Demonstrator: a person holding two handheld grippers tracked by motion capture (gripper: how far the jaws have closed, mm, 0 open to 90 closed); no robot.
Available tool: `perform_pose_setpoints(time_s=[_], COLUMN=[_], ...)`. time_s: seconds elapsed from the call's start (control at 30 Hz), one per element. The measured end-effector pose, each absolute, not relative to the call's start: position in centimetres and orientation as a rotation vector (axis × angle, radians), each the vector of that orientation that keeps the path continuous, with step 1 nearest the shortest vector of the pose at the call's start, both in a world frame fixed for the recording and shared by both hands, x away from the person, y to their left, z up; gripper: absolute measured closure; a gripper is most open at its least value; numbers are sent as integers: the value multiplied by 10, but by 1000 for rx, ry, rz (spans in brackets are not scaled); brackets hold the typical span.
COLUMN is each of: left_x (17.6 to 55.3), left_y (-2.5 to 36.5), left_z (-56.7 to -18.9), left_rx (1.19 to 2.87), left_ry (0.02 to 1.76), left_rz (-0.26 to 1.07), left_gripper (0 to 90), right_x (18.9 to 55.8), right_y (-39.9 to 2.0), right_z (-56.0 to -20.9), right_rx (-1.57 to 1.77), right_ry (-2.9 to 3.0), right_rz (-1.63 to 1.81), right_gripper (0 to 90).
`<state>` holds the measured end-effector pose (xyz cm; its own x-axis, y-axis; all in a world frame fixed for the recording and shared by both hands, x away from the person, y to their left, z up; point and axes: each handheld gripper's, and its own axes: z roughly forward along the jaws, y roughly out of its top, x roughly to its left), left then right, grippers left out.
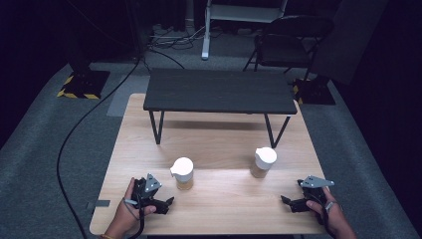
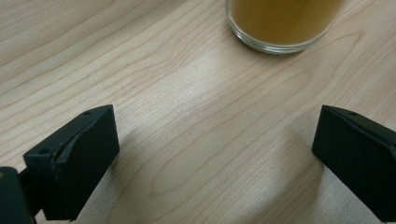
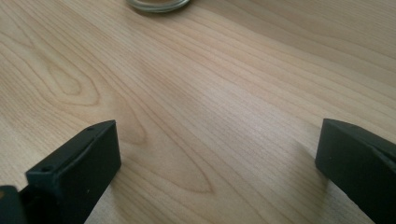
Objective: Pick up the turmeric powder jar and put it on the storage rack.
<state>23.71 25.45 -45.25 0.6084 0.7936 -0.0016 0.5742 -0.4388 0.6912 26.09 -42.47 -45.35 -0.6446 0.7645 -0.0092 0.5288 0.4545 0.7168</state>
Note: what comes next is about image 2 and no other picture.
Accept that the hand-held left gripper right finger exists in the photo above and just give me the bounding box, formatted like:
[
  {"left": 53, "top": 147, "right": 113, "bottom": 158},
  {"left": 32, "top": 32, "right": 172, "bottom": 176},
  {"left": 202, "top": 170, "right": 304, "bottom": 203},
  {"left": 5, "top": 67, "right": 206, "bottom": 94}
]
[{"left": 312, "top": 105, "right": 396, "bottom": 223}]

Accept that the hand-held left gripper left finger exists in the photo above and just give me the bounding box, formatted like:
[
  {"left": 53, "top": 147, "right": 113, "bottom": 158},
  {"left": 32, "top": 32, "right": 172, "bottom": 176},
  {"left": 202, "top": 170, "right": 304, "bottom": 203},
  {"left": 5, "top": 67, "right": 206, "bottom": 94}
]
[{"left": 22, "top": 105, "right": 120, "bottom": 222}]

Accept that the glass jar of amber liquid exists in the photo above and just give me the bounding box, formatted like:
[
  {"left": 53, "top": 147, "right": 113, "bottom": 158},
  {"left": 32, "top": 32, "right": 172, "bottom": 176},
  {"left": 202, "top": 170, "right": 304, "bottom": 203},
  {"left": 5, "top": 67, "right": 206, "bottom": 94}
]
[{"left": 224, "top": 0, "right": 347, "bottom": 55}]

